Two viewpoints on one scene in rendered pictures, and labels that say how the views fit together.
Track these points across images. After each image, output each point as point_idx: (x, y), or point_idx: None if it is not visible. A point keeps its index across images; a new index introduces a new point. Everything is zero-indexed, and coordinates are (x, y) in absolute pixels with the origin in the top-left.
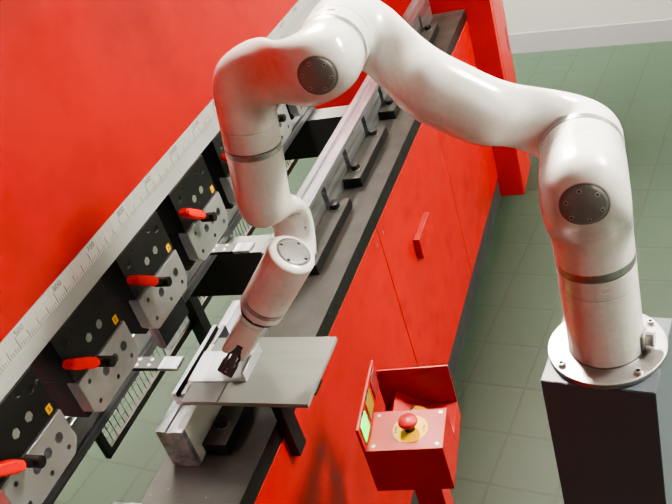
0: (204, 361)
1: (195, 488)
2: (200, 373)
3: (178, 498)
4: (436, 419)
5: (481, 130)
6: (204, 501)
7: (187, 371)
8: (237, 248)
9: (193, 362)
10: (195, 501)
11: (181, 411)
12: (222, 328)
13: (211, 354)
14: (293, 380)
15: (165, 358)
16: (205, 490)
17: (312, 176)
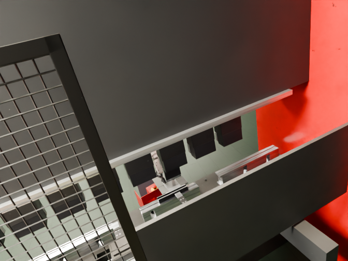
0: (172, 188)
1: (202, 188)
2: (177, 186)
3: (207, 189)
4: (149, 187)
5: None
6: (203, 184)
7: (178, 189)
8: (117, 226)
9: (174, 191)
10: (204, 185)
11: (189, 188)
12: (158, 196)
13: (169, 189)
14: None
15: (178, 197)
16: (201, 186)
17: (50, 255)
